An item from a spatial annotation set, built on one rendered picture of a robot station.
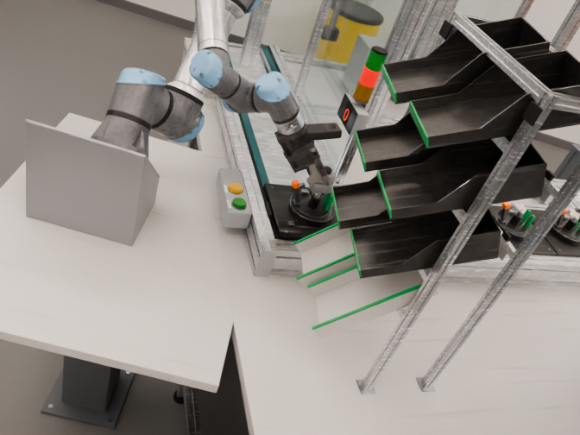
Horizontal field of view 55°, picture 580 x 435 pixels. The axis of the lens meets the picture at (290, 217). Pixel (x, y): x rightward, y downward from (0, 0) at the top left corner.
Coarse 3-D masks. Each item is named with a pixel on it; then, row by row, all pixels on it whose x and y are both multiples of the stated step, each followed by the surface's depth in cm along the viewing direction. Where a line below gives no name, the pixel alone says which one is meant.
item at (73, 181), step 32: (32, 128) 128; (32, 160) 134; (64, 160) 133; (96, 160) 132; (128, 160) 131; (32, 192) 140; (64, 192) 139; (96, 192) 138; (128, 192) 137; (64, 224) 145; (96, 224) 144; (128, 224) 143
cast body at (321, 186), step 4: (328, 168) 154; (328, 172) 153; (332, 172) 156; (332, 176) 154; (332, 180) 155; (308, 184) 158; (312, 184) 155; (316, 184) 154; (320, 184) 155; (324, 184) 155; (332, 184) 156; (336, 184) 159; (312, 188) 155; (316, 188) 155; (320, 188) 156; (324, 188) 156; (328, 188) 156; (324, 192) 157; (328, 192) 157
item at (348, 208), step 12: (372, 180) 131; (336, 192) 133; (348, 192) 133; (360, 192) 132; (372, 192) 131; (336, 204) 127; (348, 204) 130; (360, 204) 129; (372, 204) 128; (384, 204) 128; (348, 216) 126; (360, 216) 126; (372, 216) 122; (384, 216) 122
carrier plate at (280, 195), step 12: (276, 192) 166; (288, 192) 168; (276, 204) 162; (276, 216) 157; (288, 216) 159; (336, 216) 165; (276, 228) 155; (288, 228) 154; (300, 228) 156; (312, 228) 158; (324, 228) 159
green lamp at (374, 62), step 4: (372, 52) 154; (372, 56) 154; (376, 56) 154; (380, 56) 154; (384, 56) 154; (368, 60) 156; (372, 60) 155; (376, 60) 154; (380, 60) 154; (384, 60) 155; (368, 64) 156; (372, 64) 155; (376, 64) 155; (380, 64) 155; (372, 68) 156; (376, 68) 156; (380, 68) 156
